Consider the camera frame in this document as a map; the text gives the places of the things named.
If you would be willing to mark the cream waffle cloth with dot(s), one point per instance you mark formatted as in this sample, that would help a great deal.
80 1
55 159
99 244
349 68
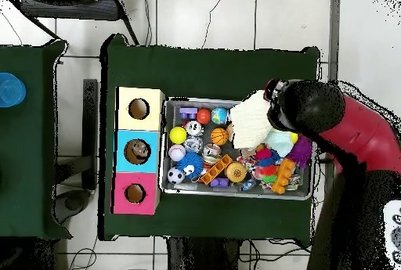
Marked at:
250 119

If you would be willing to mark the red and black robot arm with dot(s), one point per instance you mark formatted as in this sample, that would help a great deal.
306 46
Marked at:
360 132

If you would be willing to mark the wooden box with three holes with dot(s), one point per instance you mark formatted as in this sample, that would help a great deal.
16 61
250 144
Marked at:
138 123

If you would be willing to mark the shallow mesh metal bin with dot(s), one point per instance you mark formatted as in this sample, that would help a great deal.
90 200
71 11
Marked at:
169 188

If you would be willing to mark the mint green waffle cloth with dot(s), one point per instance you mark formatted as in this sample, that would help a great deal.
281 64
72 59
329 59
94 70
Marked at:
278 143

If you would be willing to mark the orange basketball toy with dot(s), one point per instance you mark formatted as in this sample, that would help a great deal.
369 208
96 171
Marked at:
219 136

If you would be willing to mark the yellow round toy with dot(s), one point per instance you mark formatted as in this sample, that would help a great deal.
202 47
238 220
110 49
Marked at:
236 172

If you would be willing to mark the long orange block with holes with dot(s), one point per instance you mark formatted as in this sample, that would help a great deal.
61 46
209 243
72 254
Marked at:
216 170

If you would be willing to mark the large yellow ball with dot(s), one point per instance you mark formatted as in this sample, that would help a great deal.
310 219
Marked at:
178 135

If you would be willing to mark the blue spiky ball toy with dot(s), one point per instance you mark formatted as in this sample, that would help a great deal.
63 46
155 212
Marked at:
189 163

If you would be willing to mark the white baseball with red stitching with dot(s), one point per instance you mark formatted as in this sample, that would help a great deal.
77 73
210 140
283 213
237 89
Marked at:
177 152

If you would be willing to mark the black and white soccer ball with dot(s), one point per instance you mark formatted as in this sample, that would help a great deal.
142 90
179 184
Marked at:
175 176

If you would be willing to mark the black flat panel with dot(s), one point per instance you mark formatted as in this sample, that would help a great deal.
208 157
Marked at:
90 126

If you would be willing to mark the black chair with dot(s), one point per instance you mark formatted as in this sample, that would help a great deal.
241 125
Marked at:
69 7

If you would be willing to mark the dark green side table cloth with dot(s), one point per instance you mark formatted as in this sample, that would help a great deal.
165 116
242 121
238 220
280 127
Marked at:
28 157

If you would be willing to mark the blue plastic cup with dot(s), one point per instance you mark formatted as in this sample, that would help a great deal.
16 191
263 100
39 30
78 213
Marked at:
12 90

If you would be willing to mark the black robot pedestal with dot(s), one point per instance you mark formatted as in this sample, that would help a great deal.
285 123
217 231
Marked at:
200 254

